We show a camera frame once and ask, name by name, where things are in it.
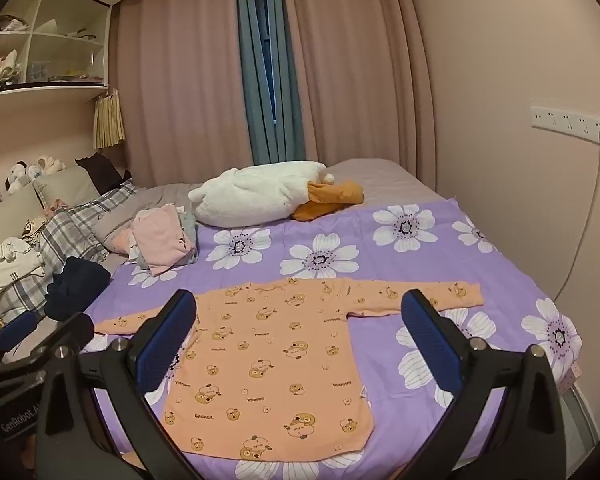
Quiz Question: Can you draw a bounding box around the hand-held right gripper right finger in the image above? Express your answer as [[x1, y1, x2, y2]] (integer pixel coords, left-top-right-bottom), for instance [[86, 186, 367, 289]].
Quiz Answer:
[[400, 289, 567, 480]]

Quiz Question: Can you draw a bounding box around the white plush duck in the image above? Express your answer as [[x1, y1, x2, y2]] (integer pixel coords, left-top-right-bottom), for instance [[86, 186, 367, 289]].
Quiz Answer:
[[187, 160, 365, 227]]

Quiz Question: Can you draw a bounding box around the brown cushion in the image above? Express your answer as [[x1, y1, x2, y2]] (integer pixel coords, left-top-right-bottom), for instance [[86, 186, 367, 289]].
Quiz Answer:
[[75, 152, 132, 195]]

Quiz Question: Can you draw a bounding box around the white printed cloth bag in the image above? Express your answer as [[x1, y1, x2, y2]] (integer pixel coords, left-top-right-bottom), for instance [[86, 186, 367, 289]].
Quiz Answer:
[[0, 237, 47, 295]]

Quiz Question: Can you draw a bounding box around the white plush toy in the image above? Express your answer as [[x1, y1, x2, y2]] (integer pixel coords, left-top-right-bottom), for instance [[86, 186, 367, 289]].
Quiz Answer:
[[27, 156, 67, 179]]

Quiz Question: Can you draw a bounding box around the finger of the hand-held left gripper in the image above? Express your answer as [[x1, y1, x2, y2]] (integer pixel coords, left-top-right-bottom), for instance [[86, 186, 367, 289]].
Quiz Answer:
[[0, 311, 97, 361]]

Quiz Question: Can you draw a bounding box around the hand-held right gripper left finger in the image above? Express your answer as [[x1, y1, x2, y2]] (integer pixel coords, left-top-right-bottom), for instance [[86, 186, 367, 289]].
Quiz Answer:
[[34, 289, 198, 480]]

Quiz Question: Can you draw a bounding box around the pink folded garment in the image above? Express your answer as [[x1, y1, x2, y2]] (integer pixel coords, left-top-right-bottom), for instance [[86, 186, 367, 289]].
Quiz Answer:
[[130, 203, 198, 277]]

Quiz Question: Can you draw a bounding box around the blue-grey curtain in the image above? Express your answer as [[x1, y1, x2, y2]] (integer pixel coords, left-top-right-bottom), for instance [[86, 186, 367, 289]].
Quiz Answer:
[[234, 0, 307, 162]]

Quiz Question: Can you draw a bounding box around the navy dark cloth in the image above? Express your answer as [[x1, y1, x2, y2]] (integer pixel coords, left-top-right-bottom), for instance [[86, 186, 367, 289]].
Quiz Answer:
[[45, 256, 112, 322]]

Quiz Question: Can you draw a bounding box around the plaid quilt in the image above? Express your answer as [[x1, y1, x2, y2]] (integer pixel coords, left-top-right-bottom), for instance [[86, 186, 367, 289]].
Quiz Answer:
[[0, 180, 142, 328]]

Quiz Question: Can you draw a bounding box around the white shelf unit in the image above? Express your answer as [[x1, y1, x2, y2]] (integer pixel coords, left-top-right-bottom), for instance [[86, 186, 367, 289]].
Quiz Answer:
[[0, 0, 113, 108]]

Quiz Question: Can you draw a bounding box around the beige pillow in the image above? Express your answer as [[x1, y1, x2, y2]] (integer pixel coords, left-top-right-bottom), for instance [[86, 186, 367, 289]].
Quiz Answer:
[[0, 186, 45, 252], [32, 165, 102, 209]]

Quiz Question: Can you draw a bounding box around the white wall socket strip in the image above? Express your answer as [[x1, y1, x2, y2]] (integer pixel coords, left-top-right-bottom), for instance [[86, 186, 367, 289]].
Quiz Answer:
[[530, 105, 600, 143]]

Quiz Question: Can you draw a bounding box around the purple floral bedsheet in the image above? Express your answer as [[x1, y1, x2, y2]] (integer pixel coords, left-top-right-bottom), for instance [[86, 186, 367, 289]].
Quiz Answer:
[[82, 197, 583, 480]]

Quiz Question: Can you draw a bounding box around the orange printed shirt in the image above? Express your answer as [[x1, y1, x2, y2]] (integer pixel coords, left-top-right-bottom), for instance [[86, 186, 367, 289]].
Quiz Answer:
[[94, 277, 485, 462]]

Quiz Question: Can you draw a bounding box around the white plush rabbit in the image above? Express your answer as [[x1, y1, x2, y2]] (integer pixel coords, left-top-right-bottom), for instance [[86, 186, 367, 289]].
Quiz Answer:
[[0, 50, 22, 93]]

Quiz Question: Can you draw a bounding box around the white plush dog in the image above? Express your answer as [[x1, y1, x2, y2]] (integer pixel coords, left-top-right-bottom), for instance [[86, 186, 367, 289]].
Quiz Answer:
[[5, 161, 32, 194]]

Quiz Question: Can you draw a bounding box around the grey folded garment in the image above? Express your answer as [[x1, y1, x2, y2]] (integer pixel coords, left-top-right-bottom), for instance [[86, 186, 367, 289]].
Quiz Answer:
[[179, 209, 202, 266]]

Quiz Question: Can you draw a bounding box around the white power cable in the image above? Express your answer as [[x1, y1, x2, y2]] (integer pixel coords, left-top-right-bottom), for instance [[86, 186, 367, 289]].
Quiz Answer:
[[554, 132, 600, 302]]

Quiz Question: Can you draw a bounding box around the small yellow pleated curtain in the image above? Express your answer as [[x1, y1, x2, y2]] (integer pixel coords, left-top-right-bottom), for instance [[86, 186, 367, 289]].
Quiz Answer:
[[93, 91, 127, 149]]

